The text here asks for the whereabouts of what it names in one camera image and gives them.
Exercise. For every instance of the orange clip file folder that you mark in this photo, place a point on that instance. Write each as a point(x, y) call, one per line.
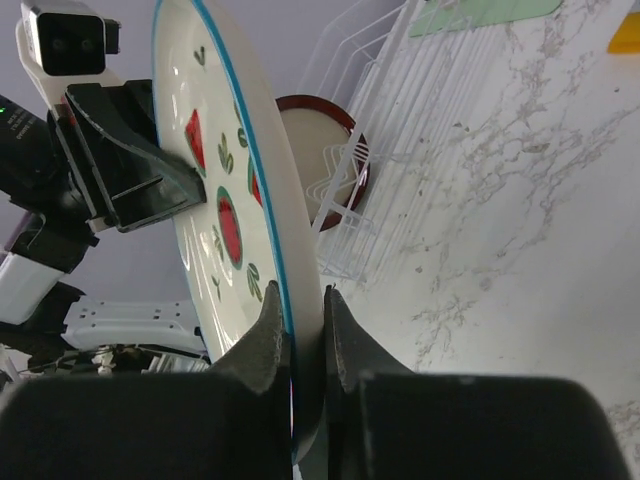
point(626, 40)

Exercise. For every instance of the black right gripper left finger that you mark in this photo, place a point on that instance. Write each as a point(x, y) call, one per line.
point(231, 421)

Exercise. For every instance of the white wire dish rack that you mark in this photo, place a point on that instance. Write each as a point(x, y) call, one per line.
point(405, 95)

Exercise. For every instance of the green clipboard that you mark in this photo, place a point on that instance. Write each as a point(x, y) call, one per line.
point(445, 16)

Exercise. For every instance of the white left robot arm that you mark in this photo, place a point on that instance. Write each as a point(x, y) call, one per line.
point(62, 330)

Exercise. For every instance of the red rimmed beige plate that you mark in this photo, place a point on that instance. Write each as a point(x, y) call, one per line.
point(318, 131)

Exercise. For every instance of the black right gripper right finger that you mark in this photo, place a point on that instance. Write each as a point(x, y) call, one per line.
point(385, 421)

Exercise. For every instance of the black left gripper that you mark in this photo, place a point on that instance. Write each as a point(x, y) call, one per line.
point(95, 156)

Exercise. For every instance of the white watermelon pattern plate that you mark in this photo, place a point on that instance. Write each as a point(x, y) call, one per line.
point(215, 109)

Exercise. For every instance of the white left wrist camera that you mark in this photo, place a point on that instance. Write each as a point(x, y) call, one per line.
point(65, 42)

